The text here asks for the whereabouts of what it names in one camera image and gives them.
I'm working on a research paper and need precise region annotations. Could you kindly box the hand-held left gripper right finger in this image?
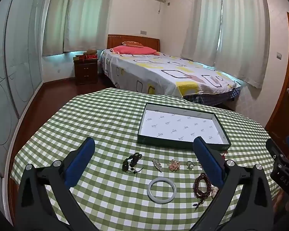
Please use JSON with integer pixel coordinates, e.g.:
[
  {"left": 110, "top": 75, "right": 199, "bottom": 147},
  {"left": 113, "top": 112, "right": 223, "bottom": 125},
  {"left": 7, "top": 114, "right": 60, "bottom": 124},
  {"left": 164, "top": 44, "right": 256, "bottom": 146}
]
[{"left": 193, "top": 136, "right": 274, "bottom": 231}]

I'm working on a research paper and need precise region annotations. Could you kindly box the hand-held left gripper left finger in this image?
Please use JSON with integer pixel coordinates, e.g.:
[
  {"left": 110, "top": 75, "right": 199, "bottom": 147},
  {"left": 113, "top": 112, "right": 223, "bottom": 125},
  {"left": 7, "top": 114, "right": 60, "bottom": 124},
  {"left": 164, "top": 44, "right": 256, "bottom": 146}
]
[{"left": 14, "top": 137, "right": 104, "bottom": 231}]

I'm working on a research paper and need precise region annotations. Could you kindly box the brown bead bracelet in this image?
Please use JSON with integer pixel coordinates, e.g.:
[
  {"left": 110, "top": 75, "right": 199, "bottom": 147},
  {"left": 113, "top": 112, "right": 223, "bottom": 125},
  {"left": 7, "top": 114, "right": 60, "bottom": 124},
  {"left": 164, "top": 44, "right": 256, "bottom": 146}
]
[{"left": 192, "top": 172, "right": 213, "bottom": 211}]

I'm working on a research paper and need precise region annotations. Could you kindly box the green shallow cardboard box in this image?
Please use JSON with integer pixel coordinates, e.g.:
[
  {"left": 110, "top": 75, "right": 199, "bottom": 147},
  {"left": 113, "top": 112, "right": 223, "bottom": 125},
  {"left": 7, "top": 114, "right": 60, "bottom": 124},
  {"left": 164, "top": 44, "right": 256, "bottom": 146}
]
[{"left": 137, "top": 102, "right": 232, "bottom": 152}]

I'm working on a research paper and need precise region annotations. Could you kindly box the black cord bracelet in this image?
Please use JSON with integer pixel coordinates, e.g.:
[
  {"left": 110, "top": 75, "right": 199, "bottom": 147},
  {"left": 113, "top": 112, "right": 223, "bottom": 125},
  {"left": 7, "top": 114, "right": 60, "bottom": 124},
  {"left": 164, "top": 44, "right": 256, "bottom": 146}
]
[{"left": 122, "top": 152, "right": 145, "bottom": 177}]

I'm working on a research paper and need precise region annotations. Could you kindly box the rhinestone brooch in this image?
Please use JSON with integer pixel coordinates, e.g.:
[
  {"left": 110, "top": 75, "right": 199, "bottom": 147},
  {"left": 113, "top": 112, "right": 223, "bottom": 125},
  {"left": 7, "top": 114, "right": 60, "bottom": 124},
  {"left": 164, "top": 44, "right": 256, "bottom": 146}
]
[{"left": 152, "top": 158, "right": 163, "bottom": 173}]

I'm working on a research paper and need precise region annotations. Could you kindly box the white jade bangle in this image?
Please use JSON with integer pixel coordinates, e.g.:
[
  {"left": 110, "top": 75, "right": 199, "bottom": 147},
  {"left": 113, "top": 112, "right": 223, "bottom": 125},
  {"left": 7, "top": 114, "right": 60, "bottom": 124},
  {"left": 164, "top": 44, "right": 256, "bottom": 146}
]
[{"left": 147, "top": 176, "right": 177, "bottom": 200}]

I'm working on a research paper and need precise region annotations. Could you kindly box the wooden door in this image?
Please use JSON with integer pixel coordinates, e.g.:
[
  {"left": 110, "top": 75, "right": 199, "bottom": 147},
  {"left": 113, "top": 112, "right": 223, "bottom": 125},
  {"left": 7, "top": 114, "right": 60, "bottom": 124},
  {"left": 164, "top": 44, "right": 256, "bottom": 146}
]
[{"left": 265, "top": 12, "right": 289, "bottom": 155}]

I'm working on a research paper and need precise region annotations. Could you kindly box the green checked tablecloth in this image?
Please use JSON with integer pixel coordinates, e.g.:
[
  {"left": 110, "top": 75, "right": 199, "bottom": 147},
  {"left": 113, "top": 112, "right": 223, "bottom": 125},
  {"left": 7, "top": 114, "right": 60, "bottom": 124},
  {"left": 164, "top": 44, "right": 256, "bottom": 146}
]
[{"left": 11, "top": 88, "right": 287, "bottom": 231}]

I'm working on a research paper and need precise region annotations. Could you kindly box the blue plaid bed sheet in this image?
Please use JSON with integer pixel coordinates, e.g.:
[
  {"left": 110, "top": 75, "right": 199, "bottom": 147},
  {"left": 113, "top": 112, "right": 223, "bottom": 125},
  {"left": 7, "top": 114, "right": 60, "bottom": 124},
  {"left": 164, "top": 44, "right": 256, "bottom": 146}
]
[{"left": 183, "top": 87, "right": 242, "bottom": 107}]

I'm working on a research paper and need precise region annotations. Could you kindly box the dark wooden nightstand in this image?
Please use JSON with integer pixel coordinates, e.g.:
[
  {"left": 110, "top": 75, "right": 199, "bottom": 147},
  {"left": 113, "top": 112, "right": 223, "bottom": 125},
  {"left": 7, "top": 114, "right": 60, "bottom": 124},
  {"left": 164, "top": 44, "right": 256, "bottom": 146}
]
[{"left": 73, "top": 55, "right": 99, "bottom": 85}]

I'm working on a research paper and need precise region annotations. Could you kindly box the bed with patterned cover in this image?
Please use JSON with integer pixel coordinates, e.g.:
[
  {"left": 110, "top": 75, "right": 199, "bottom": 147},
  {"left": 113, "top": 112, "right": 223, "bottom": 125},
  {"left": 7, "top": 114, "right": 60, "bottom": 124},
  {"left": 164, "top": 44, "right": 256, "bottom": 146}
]
[{"left": 99, "top": 49, "right": 242, "bottom": 97}]

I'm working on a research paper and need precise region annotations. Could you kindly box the frosted glass wardrobe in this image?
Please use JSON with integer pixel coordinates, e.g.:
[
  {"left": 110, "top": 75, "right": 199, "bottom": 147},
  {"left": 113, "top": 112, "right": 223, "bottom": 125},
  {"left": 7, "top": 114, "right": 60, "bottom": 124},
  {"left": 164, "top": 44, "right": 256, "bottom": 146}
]
[{"left": 0, "top": 0, "right": 49, "bottom": 198}]

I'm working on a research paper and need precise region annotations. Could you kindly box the pale green curtain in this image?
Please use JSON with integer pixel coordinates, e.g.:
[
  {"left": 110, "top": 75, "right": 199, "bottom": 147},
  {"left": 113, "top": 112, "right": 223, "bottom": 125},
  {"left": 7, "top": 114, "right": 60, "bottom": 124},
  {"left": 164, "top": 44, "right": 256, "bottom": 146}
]
[
  {"left": 63, "top": 0, "right": 112, "bottom": 53},
  {"left": 214, "top": 0, "right": 271, "bottom": 89},
  {"left": 181, "top": 0, "right": 223, "bottom": 67},
  {"left": 42, "top": 0, "right": 75, "bottom": 57}
]

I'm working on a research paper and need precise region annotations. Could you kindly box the pink pillow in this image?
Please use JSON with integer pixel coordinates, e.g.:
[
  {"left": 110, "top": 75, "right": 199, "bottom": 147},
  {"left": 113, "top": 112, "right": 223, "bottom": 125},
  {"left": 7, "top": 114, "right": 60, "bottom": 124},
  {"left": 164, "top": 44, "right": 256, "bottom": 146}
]
[{"left": 110, "top": 45, "right": 160, "bottom": 56}]

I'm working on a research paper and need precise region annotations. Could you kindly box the brown cushion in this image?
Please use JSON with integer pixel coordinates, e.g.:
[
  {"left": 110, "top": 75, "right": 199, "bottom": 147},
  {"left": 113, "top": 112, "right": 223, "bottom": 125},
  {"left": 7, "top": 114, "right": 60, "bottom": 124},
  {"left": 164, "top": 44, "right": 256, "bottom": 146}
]
[{"left": 122, "top": 41, "right": 144, "bottom": 48}]

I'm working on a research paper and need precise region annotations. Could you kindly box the wooden bed headboard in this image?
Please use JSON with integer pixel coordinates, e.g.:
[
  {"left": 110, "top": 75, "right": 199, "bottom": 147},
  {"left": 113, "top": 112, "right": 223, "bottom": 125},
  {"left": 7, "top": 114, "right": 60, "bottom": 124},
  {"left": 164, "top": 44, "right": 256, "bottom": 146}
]
[{"left": 107, "top": 34, "right": 161, "bottom": 52}]

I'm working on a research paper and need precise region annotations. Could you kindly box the rose gold chain bracelet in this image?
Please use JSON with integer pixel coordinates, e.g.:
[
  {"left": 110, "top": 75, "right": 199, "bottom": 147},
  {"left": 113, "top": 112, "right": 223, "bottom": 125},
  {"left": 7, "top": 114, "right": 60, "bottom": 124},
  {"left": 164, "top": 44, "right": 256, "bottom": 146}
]
[{"left": 167, "top": 159, "right": 181, "bottom": 172}]

